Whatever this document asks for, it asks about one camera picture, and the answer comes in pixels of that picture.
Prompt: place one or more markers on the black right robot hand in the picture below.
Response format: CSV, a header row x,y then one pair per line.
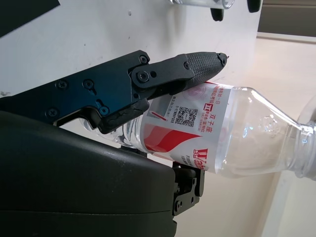
x,y
74,177

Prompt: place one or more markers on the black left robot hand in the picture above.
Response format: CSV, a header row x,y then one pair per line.
x,y
217,14

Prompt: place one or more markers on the clear plastic water bottle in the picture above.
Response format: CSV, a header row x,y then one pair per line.
x,y
222,128

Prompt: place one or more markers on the clear glass cup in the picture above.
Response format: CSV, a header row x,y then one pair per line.
x,y
197,3

